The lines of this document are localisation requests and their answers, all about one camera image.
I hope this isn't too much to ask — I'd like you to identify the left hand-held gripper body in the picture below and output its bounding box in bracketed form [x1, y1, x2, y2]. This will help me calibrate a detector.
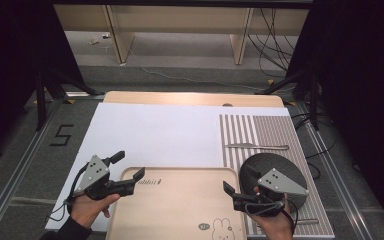
[74, 154, 137, 202]

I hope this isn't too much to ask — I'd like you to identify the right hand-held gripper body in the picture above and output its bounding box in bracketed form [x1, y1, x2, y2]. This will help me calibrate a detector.
[232, 167, 310, 218]

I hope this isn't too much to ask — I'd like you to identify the black textured plate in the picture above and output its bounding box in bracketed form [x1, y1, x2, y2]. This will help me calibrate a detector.
[239, 152, 309, 213]

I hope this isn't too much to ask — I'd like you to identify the silver knife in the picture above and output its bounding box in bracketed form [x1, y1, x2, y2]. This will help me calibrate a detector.
[225, 142, 290, 151]

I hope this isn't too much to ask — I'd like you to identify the beige tray with rabbit print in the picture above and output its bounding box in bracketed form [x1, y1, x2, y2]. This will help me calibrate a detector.
[105, 166, 248, 240]

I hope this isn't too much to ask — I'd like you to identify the person's left hand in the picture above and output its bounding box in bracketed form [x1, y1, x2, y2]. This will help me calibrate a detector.
[70, 193, 122, 230]

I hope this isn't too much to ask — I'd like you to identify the person's right hand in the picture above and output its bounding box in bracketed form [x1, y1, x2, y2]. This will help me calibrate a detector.
[248, 201, 294, 240]

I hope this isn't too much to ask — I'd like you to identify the white board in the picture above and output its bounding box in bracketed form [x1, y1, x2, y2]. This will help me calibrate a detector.
[44, 102, 291, 232]

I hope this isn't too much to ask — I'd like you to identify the striped beige placemat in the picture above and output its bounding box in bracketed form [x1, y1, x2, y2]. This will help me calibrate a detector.
[218, 114, 335, 239]

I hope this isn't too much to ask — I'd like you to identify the light wooden table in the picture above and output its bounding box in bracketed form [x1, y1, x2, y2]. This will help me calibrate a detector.
[103, 90, 285, 108]

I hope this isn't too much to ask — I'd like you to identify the black tripod stand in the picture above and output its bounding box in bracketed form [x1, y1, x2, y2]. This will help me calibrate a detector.
[34, 66, 105, 132]
[254, 68, 321, 132]

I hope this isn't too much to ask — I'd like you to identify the black curtain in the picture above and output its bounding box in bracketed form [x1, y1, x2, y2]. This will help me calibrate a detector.
[0, 0, 84, 164]
[286, 0, 384, 234]

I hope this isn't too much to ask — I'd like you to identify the beige desk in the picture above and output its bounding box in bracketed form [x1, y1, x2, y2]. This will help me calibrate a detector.
[53, 3, 311, 66]

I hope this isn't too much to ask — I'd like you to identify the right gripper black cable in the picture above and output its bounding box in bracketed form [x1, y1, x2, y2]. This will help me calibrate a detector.
[244, 198, 299, 233]

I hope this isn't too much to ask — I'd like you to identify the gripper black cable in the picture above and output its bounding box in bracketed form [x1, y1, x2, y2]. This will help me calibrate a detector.
[244, 198, 299, 233]
[46, 162, 91, 223]

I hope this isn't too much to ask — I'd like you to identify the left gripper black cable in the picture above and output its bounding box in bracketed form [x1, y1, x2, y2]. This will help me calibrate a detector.
[46, 162, 91, 223]

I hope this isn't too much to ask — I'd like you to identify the black floor cable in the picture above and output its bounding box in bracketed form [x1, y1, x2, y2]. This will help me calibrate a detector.
[291, 111, 339, 181]

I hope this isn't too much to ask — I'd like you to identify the aluminium floor rail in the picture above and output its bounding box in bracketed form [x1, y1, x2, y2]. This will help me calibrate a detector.
[296, 101, 376, 240]
[0, 99, 64, 240]

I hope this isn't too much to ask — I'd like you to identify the bundle of black cables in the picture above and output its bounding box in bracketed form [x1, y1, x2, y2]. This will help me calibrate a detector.
[247, 8, 296, 79]

